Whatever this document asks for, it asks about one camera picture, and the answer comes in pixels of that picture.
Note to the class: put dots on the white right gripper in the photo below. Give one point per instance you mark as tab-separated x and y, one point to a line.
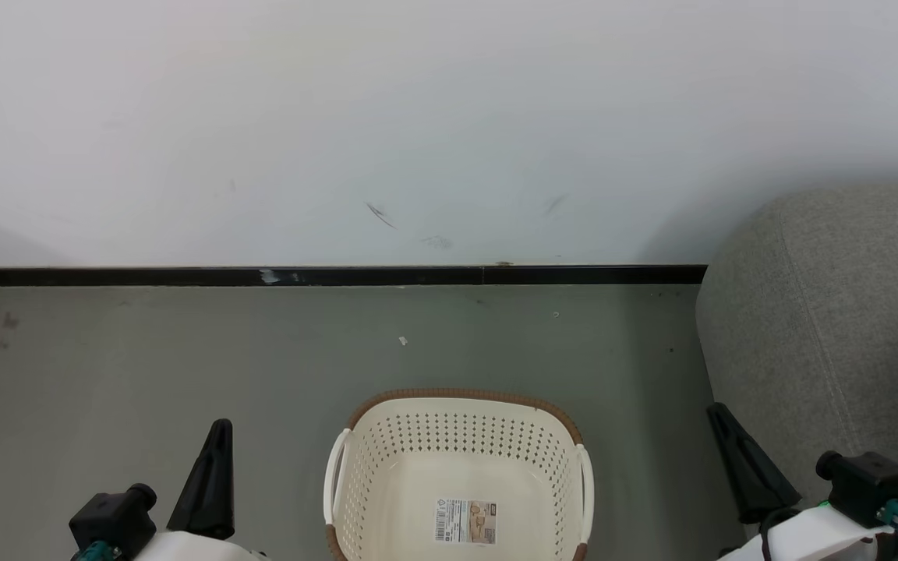
815	538

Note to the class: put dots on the paper product label sticker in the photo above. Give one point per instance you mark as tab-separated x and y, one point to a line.
466	520

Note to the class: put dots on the grey fabric sofa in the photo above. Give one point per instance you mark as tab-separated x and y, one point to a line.
807	312

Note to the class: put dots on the dark wall baseboard strip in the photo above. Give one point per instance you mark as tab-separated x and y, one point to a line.
184	276

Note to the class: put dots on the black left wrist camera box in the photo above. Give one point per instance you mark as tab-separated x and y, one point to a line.
110	518

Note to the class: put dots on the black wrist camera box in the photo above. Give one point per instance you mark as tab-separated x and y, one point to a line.
110	518
862	483

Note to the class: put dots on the teal left camera connector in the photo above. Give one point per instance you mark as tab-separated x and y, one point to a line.
98	553

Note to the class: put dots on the cream perforated laundry basket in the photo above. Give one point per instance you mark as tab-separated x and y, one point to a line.
418	436

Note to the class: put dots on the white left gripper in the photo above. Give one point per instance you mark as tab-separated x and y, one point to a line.
192	549

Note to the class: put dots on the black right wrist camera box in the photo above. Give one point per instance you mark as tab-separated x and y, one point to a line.
862	483

